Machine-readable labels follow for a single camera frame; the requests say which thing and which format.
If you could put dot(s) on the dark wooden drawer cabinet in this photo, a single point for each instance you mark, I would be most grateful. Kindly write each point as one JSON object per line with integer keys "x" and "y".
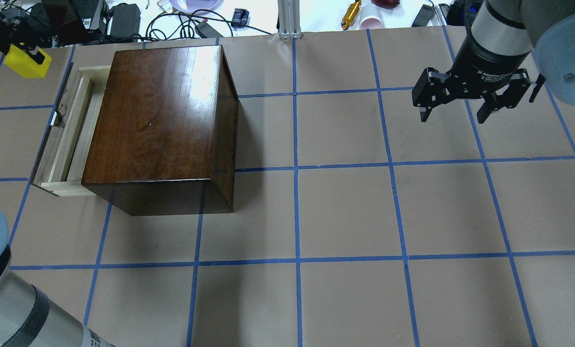
{"x": 164, "y": 140}

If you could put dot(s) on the black laptop charger brick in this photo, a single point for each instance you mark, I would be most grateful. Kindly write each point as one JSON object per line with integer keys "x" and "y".
{"x": 125, "y": 20}

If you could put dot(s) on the black power adapter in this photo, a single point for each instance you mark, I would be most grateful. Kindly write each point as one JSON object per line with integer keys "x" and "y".
{"x": 424, "y": 16}

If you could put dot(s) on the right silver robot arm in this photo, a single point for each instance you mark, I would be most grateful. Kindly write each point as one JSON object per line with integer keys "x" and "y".
{"x": 543, "y": 27}

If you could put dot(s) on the gold metal cylinder tool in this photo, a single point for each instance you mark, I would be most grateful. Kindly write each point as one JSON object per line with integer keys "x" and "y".
{"x": 350, "y": 15}

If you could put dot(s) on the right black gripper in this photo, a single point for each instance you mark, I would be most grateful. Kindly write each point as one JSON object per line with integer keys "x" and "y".
{"x": 486, "y": 63}

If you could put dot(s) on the yellow cube block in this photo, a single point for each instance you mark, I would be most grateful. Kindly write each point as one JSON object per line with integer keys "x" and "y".
{"x": 18, "y": 61}

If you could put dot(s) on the wooden drawer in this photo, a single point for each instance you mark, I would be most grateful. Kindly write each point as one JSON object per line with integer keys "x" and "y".
{"x": 64, "y": 150}

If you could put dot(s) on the aluminium frame post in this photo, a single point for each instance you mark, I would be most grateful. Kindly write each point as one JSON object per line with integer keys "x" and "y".
{"x": 289, "y": 19}

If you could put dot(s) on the purple plate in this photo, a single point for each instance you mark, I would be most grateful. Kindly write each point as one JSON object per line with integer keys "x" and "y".
{"x": 190, "y": 6}

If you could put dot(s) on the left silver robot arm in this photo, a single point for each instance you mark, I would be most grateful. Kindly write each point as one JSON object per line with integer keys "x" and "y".
{"x": 28, "y": 317}

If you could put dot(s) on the red mango fruit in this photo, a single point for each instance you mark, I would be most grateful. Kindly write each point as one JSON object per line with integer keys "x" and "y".
{"x": 386, "y": 4}

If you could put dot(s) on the small blue black device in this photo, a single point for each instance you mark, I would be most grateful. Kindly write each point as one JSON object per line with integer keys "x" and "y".
{"x": 240, "y": 18}

